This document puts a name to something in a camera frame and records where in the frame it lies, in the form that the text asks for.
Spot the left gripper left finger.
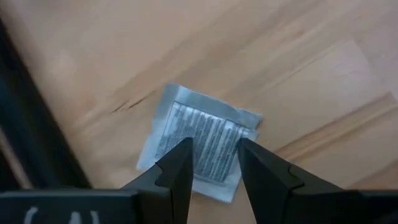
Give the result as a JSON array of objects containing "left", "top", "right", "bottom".
[{"left": 121, "top": 137, "right": 195, "bottom": 224}]

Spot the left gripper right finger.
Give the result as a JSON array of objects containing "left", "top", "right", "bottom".
[{"left": 237, "top": 137, "right": 345, "bottom": 224}]

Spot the square antiseptic towelette packet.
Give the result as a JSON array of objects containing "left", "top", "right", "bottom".
[{"left": 136, "top": 82, "right": 264, "bottom": 204}]

